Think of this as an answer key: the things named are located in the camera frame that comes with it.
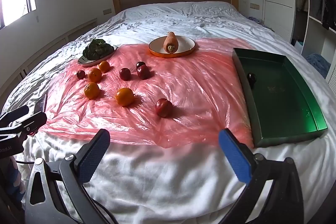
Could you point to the orange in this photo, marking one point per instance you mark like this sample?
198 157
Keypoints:
91 90
94 75
125 96
104 66

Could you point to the blue blanket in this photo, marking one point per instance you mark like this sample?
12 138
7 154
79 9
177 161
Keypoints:
319 62

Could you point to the dark red plum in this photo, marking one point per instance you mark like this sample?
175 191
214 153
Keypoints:
143 72
80 74

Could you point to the white and blue bag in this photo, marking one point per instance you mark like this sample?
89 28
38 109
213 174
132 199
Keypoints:
299 43

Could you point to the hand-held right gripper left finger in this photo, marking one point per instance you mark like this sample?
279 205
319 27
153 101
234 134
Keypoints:
95 158

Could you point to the orange-rimmed white plate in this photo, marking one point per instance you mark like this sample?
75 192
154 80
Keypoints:
186 43

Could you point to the blue bedside cloth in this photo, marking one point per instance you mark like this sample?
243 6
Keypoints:
256 20

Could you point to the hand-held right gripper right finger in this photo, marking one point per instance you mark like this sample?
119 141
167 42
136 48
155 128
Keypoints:
236 158

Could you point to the bok choy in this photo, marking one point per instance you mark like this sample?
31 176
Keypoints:
97 48

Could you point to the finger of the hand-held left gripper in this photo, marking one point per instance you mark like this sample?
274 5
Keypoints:
15 112
34 120

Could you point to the pink plastic sheet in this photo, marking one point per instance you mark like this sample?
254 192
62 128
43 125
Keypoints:
194 87

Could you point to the patterned white plate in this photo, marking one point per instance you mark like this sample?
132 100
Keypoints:
86 61

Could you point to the person's left hand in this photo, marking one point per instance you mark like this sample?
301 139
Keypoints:
14 179

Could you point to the black smartphone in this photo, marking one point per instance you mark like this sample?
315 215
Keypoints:
40 106

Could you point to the green tray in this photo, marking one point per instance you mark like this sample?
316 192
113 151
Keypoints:
278 98

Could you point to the small red apple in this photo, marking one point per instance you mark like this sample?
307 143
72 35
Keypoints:
252 77

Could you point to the dark purple plum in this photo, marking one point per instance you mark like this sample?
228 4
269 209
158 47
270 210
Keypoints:
140 64

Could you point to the wall socket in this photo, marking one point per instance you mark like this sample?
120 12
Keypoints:
107 11
254 6

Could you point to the carrot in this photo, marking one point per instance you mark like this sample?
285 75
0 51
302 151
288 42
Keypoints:
170 41

